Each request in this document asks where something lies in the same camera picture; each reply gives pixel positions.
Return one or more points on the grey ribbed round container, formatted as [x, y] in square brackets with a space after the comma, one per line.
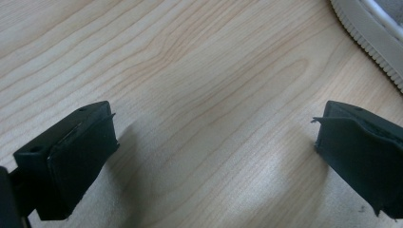
[374, 34]

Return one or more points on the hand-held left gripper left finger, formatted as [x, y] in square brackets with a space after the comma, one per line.
[72, 161]

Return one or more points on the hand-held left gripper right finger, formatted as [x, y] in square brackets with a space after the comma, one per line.
[364, 158]

